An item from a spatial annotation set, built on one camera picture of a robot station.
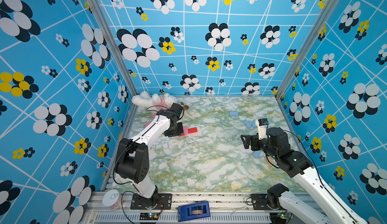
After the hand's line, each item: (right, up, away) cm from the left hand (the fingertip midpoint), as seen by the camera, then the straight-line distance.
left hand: (180, 132), depth 89 cm
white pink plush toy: (-18, +19, +10) cm, 28 cm away
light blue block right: (+36, +7, -21) cm, 43 cm away
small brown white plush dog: (+1, +15, +22) cm, 27 cm away
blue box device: (+9, -32, -22) cm, 40 cm away
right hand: (+38, +1, -14) cm, 40 cm away
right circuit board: (+49, -37, -19) cm, 64 cm away
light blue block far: (+38, +11, +21) cm, 44 cm away
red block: (+7, 0, +11) cm, 13 cm away
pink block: (+2, 0, +11) cm, 11 cm away
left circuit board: (-13, -38, -17) cm, 43 cm away
